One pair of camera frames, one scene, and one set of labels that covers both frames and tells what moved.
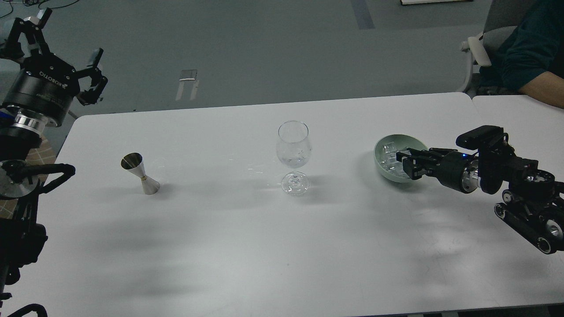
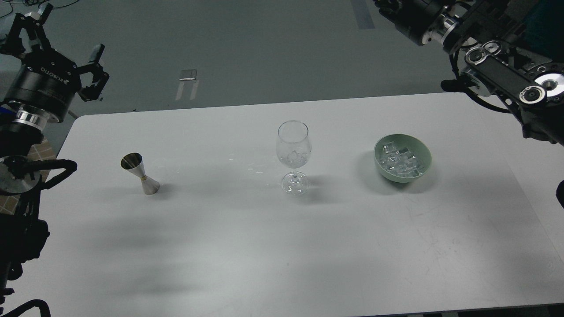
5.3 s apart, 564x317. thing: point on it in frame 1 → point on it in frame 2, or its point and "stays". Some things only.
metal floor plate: x=188 y=75 stays
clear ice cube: x=392 y=159 → x=297 y=159
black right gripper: x=458 y=170 → x=413 y=18
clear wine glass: x=294 y=149 stays
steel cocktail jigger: x=133 y=162 stays
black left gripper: x=46 y=86 stays
